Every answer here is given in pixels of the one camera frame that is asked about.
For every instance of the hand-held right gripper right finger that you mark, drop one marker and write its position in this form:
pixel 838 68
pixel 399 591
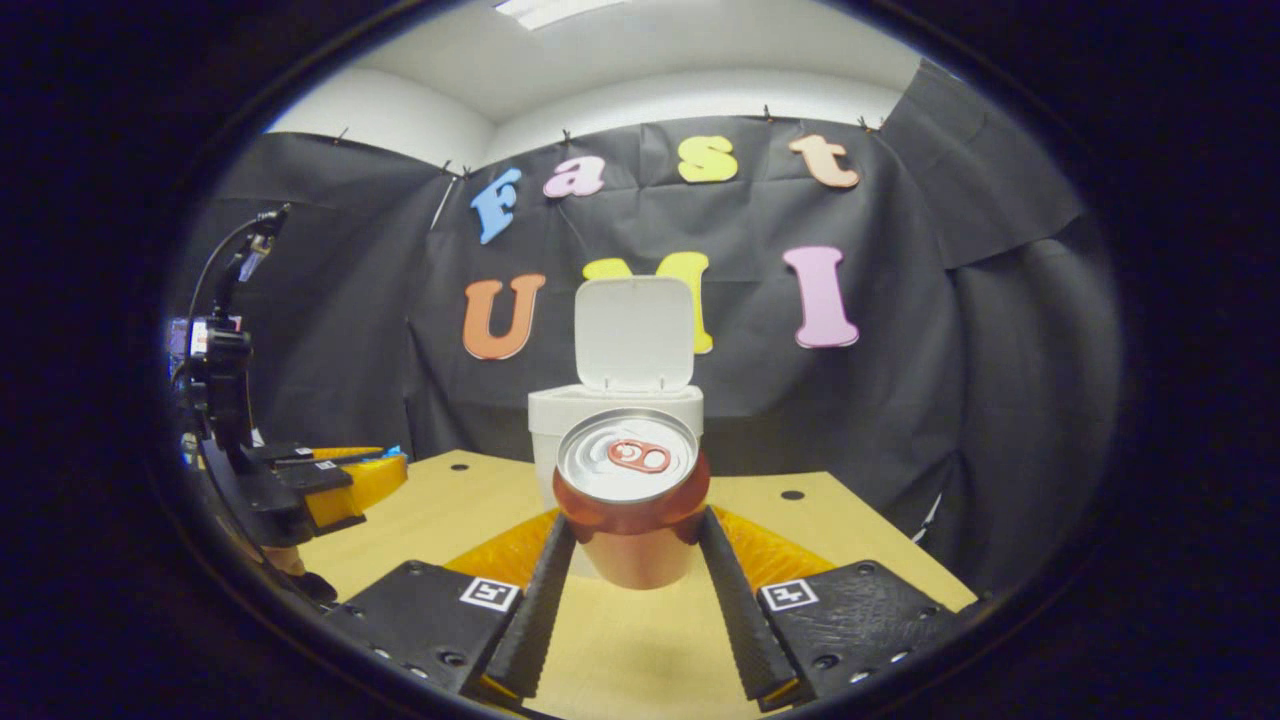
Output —
pixel 740 610

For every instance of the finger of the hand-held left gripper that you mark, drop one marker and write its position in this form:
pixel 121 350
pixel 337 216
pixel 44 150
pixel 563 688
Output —
pixel 320 480
pixel 280 456

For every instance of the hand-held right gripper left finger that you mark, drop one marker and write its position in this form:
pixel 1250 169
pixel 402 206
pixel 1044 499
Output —
pixel 540 610

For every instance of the red pop can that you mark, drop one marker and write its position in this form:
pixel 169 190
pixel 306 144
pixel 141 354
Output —
pixel 630 520

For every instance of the white desktop garbage bin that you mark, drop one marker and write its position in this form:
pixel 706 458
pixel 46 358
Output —
pixel 635 335

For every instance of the wooden desktop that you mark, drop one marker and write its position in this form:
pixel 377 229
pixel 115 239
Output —
pixel 450 510

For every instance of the black backdrop cloth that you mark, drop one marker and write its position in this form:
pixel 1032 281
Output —
pixel 900 400

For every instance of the ceiling light panel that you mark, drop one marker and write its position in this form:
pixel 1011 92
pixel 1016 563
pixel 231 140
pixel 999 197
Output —
pixel 560 10

